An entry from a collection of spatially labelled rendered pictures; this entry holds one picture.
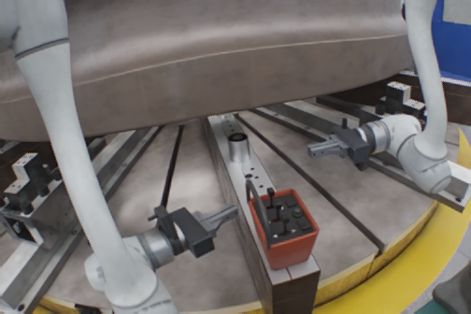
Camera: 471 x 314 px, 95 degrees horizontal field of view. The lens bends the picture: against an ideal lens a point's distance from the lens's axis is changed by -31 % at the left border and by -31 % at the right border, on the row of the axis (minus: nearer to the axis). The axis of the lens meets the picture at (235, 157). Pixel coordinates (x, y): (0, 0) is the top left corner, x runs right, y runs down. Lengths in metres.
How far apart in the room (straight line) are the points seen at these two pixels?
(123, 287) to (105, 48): 1.11
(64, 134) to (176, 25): 0.90
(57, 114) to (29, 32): 0.14
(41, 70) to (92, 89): 0.83
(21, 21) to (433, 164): 0.89
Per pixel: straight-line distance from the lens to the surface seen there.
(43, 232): 1.47
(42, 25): 0.48
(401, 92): 1.73
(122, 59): 1.32
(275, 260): 0.74
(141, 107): 1.24
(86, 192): 0.46
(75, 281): 1.51
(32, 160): 1.55
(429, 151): 0.77
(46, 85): 0.49
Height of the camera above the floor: 1.32
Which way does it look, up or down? 31 degrees down
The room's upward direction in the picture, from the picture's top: 7 degrees counter-clockwise
